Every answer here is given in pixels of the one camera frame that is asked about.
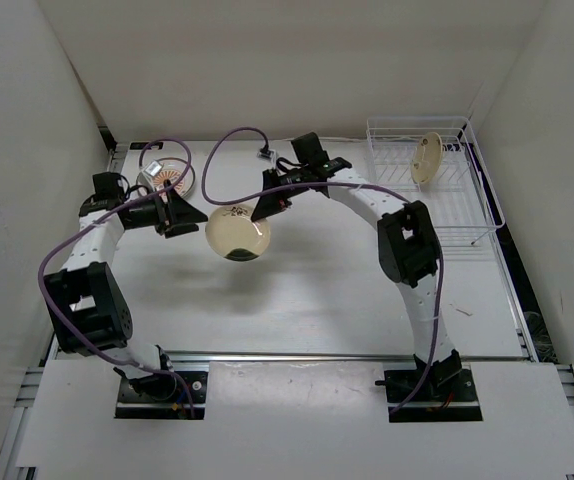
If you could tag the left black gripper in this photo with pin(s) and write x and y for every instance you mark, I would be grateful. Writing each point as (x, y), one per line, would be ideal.
(179, 211)

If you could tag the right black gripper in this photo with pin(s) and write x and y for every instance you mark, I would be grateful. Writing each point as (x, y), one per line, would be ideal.
(270, 204)

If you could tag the yellow rimmed plate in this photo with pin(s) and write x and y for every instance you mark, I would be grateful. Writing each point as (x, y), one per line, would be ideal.
(233, 235)

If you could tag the orange sunburst pattern plate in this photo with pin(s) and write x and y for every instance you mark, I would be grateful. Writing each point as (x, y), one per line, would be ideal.
(172, 170)

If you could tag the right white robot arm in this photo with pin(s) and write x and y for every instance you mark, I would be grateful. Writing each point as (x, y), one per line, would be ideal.
(408, 248)

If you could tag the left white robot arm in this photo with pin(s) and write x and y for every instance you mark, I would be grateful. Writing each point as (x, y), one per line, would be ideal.
(88, 311)

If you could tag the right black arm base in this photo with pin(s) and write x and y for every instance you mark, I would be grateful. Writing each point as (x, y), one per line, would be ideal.
(455, 401)

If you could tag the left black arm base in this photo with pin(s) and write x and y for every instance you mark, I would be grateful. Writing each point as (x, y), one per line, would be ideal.
(164, 399)

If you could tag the white front board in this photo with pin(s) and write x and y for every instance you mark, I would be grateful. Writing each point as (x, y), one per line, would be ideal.
(288, 421)

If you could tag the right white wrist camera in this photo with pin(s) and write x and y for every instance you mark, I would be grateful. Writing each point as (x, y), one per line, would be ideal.
(266, 153)

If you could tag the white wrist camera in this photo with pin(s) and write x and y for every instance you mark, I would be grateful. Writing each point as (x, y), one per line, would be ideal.
(152, 169)
(266, 153)

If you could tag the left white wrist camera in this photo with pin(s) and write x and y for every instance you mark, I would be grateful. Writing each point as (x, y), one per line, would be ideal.
(152, 169)

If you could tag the aluminium frame rail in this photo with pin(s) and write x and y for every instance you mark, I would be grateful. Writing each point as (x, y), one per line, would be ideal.
(206, 356)

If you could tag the white wire dish rack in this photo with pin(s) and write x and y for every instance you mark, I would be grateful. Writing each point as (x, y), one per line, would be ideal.
(461, 201)

